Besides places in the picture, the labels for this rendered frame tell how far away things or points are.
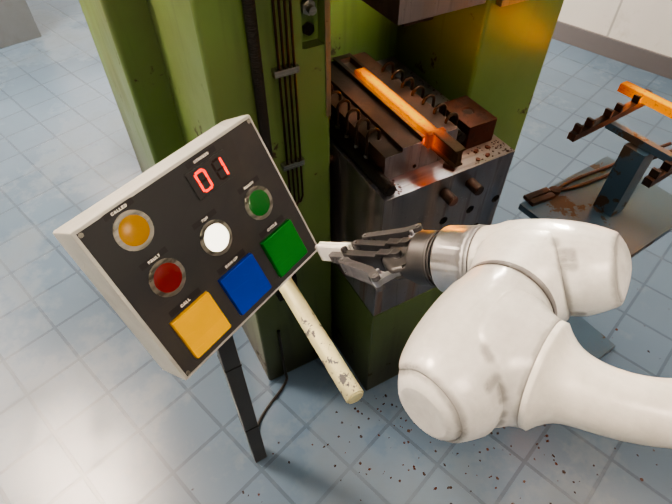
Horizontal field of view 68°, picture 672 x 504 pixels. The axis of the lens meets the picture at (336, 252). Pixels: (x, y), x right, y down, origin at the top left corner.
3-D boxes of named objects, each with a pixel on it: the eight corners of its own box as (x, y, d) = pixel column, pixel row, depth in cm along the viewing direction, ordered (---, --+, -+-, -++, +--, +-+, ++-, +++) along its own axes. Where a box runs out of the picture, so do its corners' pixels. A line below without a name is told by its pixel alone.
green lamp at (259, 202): (276, 213, 86) (274, 194, 83) (251, 222, 85) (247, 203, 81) (269, 202, 88) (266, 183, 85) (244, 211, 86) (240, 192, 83)
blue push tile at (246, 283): (273, 287, 87) (252, 252, 83) (243, 316, 83) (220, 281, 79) (266, 286, 88) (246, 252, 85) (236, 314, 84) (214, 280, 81)
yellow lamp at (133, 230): (157, 242, 72) (149, 220, 68) (124, 254, 70) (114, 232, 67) (151, 228, 73) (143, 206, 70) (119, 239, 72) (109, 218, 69)
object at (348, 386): (365, 398, 114) (366, 387, 110) (345, 409, 112) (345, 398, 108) (283, 268, 140) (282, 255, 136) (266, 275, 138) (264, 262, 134)
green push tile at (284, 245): (308, 252, 92) (290, 218, 89) (282, 278, 88) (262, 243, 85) (302, 252, 93) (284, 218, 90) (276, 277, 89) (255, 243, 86)
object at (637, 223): (694, 215, 144) (697, 210, 143) (606, 275, 129) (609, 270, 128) (604, 160, 161) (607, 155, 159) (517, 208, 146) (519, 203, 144)
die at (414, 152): (453, 155, 122) (459, 125, 115) (383, 181, 115) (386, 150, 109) (363, 77, 146) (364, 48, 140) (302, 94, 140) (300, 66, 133)
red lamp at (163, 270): (189, 287, 75) (183, 269, 72) (158, 300, 74) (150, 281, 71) (183, 273, 77) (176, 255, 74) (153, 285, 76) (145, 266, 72)
